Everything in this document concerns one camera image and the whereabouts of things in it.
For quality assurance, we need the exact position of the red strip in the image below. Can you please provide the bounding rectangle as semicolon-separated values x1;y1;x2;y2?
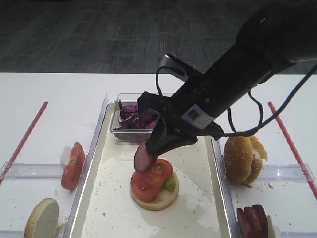
0;101;48;185
264;116;317;198

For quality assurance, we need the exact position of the bun half left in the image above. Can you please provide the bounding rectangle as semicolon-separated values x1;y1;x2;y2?
24;198;59;238

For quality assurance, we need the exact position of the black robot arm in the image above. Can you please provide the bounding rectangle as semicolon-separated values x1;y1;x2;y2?
135;0;317;158

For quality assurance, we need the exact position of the meat patty slice rear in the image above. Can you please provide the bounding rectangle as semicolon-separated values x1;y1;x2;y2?
244;204;268;238

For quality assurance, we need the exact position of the red strip left side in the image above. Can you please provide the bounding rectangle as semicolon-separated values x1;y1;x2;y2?
0;101;48;185

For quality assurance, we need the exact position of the sesame bun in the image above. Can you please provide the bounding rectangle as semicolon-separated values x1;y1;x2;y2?
224;136;253;182
243;135;268;186

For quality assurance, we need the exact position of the clear pusher track left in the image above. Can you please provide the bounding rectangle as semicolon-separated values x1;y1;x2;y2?
0;162;63;179

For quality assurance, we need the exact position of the clear plastic divider rail left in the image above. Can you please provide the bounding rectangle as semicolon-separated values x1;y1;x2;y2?
62;93;109;238

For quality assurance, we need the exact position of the tomato slice on bun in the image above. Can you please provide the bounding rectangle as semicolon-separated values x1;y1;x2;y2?
131;159;173;203

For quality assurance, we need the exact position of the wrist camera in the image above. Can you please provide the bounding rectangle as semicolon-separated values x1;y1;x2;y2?
159;53;202;82

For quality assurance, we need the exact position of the purple cabbage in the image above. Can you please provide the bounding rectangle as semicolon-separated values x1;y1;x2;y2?
113;100;159;144

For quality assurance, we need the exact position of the bottom bun on tray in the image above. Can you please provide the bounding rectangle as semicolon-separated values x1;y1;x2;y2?
130;171;179;211

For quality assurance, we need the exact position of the sesame bun front right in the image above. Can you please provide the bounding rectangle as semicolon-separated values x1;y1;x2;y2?
224;136;253;182

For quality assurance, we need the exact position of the white pusher block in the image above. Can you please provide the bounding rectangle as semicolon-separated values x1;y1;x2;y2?
267;215;282;238
60;146;71;169

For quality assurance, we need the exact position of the sesame bun rear right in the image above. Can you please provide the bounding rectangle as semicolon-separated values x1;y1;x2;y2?
243;135;268;186

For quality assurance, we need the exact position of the red strip right side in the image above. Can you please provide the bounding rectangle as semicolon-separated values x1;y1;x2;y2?
264;116;317;198

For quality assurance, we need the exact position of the clear plastic salad container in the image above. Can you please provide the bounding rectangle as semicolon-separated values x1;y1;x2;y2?
110;93;159;144

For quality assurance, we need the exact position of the brown meat patty slice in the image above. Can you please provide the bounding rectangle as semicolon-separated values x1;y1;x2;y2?
134;139;158;172

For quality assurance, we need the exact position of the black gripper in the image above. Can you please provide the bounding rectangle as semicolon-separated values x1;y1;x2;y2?
137;91;222;156

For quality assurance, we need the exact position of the white pusher block left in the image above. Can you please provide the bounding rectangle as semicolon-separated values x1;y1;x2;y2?
60;146;71;169

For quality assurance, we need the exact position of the white pusher block lower right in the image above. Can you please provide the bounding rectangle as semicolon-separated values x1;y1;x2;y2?
267;215;282;238

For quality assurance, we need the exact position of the lettuce on bun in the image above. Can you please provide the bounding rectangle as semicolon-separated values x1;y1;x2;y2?
162;173;176;192

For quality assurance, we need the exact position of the meat patty slice front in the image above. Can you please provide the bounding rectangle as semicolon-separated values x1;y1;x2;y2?
237;208;253;238

